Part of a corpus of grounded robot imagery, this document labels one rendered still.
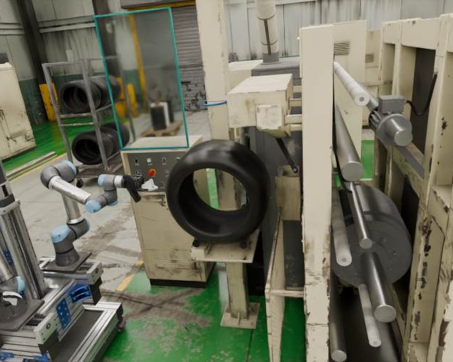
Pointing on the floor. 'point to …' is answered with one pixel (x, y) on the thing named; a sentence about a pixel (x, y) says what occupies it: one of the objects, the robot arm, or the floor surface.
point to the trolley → (82, 141)
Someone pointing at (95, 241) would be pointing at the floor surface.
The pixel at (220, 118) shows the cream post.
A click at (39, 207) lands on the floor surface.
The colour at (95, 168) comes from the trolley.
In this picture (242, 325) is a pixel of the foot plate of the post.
